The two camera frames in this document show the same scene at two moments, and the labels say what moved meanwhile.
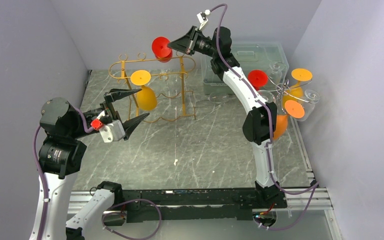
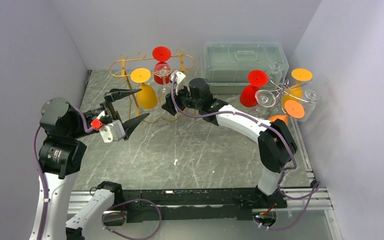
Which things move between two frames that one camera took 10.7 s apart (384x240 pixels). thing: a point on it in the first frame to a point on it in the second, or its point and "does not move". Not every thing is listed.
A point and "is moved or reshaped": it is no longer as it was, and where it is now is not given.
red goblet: x=257 y=78 does not move
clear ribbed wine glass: x=311 y=97 does not move
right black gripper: x=187 y=43 to x=169 y=105
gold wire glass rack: x=156 y=86 does not move
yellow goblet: x=296 y=92 does not move
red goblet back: x=160 y=49 is moved or reshaped
